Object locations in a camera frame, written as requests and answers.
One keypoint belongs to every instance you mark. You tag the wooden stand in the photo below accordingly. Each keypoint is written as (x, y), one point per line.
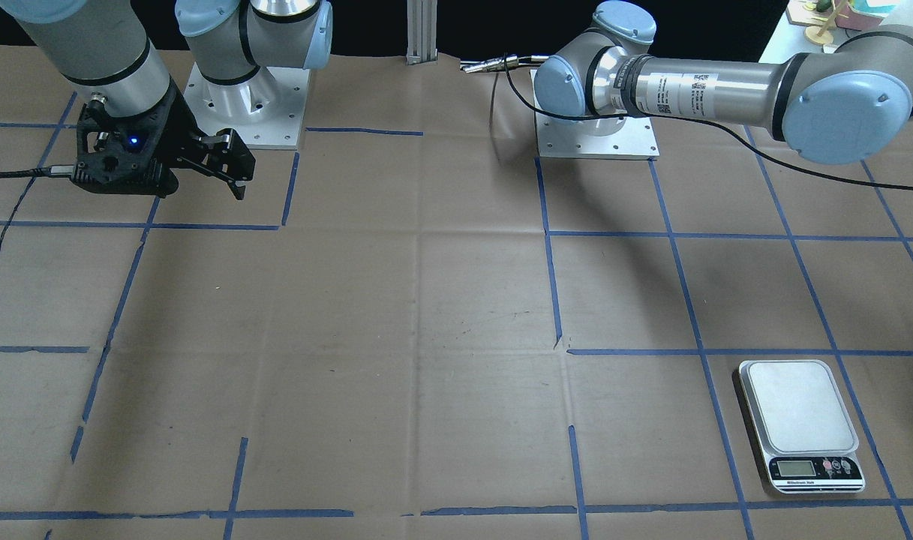
(824, 15)

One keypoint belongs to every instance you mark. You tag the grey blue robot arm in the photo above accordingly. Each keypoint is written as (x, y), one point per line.
(830, 108)
(101, 47)

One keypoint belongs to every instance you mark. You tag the aluminium profile post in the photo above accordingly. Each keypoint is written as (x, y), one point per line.
(422, 31)

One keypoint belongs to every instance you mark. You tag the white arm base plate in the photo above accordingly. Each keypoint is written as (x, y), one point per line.
(612, 139)
(266, 111)

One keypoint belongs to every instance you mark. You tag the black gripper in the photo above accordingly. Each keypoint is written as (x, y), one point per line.
(176, 122)

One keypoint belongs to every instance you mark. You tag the silver digital kitchen scale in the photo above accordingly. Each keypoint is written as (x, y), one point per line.
(805, 436)

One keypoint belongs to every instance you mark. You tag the brown paper table cover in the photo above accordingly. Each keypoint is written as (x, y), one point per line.
(415, 327)

